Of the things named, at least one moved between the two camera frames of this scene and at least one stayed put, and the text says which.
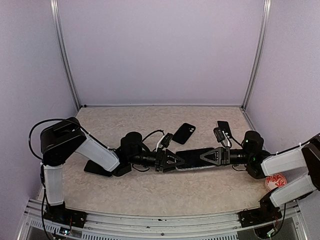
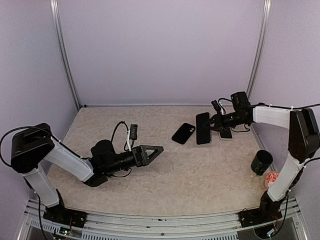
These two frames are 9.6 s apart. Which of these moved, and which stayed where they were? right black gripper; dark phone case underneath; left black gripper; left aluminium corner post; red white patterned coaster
Moved: left black gripper; right black gripper
Stayed: dark phone case underneath; left aluminium corner post; red white patterned coaster
